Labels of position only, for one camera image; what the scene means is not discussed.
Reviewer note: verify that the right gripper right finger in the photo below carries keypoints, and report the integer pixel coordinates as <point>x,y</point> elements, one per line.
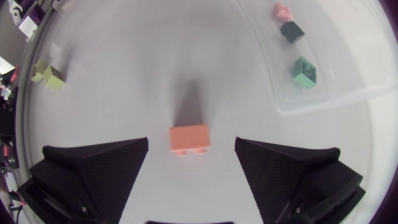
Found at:
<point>280,177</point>

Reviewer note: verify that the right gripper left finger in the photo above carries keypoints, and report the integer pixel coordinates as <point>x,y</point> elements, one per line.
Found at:
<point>102,174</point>

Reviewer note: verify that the clear plastic container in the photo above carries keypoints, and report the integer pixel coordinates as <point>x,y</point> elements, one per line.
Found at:
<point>326,62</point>

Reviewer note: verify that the orange toy brick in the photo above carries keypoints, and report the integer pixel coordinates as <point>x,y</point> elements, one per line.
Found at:
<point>189,138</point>

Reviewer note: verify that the light green toy brick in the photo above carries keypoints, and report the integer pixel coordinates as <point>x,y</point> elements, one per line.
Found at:
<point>304,73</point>

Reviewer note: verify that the yellow-green toy brick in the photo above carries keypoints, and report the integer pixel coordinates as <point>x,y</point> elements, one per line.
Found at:
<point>51,77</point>

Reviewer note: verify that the dark green toy brick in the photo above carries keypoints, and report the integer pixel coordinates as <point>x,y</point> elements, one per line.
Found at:
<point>291,31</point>

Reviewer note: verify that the pink toy brick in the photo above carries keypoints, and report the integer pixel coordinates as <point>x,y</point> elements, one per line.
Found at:
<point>282,12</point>

